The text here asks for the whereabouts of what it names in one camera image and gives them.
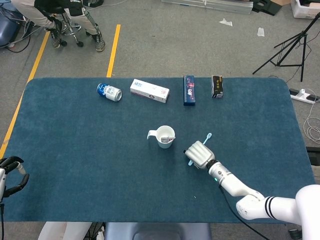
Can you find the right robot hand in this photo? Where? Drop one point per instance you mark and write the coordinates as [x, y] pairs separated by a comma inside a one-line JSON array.
[[200, 155]]

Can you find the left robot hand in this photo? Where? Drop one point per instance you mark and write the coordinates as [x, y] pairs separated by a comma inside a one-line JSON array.
[[10, 165]]

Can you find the light blue toothbrush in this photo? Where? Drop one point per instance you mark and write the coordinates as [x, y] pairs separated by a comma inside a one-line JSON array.
[[207, 138]]

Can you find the white toothpaste tube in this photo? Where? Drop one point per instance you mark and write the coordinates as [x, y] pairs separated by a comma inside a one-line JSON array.
[[167, 138]]

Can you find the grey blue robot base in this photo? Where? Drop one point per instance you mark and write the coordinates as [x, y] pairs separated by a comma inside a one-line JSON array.
[[157, 231]]

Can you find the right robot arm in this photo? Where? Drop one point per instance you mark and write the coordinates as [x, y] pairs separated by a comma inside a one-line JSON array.
[[250, 195]]

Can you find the long white toothpaste box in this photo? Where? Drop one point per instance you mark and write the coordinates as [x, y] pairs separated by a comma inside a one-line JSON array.
[[150, 90]]

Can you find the dark blue long box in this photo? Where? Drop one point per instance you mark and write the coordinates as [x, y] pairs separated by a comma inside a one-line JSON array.
[[189, 90]]

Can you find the small black box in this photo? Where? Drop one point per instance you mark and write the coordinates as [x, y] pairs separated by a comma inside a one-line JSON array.
[[217, 86]]

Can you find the white robot body cover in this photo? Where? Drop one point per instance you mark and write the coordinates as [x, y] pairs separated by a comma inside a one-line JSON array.
[[62, 231]]

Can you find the blue felt table mat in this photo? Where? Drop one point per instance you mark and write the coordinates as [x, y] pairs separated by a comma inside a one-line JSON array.
[[100, 155]]

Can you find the long yellow floor tape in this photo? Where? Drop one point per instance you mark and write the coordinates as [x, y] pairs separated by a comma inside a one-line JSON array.
[[37, 62]]

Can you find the blue white drink can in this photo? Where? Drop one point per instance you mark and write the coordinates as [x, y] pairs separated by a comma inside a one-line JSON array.
[[110, 92]]

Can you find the white power strip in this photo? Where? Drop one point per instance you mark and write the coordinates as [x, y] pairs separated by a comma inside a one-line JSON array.
[[301, 95]]

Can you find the crumpled white paper scrap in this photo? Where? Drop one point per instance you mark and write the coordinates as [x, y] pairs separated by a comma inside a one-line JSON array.
[[226, 22]]

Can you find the short yellow floor tape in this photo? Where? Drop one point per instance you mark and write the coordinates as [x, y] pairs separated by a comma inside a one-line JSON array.
[[113, 50]]

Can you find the flat white paper scrap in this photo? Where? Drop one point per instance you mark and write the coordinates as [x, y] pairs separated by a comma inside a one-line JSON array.
[[261, 32]]

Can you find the blue padded chair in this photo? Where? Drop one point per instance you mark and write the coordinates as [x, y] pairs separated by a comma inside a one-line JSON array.
[[7, 27]]

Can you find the chrome wheeled stool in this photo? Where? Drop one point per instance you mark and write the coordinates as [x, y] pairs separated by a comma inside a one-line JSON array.
[[70, 27]]

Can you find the seated person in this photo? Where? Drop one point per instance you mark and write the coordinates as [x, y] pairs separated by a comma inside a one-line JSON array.
[[37, 12]]

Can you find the black tripod stand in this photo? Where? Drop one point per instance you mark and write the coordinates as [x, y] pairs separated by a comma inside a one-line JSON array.
[[303, 35]]

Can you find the white storage bin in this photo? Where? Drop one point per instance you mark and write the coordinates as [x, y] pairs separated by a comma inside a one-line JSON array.
[[305, 10]]

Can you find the aluminium rail stack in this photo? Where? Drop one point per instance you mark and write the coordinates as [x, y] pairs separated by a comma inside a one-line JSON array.
[[207, 4]]

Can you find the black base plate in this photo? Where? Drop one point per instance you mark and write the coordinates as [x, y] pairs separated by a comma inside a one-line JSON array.
[[266, 6]]

